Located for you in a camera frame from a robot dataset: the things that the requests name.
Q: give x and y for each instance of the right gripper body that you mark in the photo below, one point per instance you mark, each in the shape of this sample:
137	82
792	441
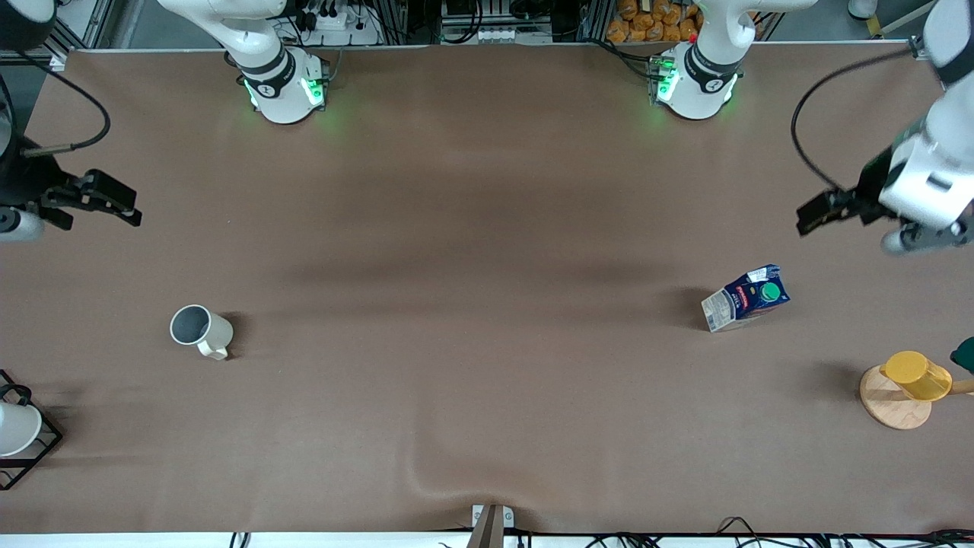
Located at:
24	185

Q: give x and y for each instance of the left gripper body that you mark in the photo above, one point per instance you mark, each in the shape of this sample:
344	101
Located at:
868	189

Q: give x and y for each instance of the blue white milk carton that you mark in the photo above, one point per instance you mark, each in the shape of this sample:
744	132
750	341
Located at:
749	301

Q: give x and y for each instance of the beige ceramic mug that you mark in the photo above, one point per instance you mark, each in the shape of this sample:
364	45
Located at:
214	332

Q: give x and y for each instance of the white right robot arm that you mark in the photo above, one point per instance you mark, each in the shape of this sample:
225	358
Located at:
281	91

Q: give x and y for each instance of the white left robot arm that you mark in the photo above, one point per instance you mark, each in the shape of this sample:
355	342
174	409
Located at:
696	84

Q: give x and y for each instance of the dark green cup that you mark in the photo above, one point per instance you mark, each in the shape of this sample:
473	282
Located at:
965	355

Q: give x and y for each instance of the yellow plastic cup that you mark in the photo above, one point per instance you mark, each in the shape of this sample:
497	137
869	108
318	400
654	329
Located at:
917	375

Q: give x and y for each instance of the round wooden cup stand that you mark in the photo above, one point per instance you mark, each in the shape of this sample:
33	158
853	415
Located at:
890	407

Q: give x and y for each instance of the white cup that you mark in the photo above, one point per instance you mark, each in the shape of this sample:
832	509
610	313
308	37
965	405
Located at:
15	430

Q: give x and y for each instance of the white power strip with plugs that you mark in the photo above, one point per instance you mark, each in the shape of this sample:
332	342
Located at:
338	27

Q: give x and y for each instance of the brown table cover sheet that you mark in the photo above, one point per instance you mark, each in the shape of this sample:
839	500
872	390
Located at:
487	228

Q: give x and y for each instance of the white socket strip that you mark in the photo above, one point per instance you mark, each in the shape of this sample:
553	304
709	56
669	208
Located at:
494	35

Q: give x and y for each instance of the aluminium frame profile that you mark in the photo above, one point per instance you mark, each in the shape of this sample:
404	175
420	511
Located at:
80	27

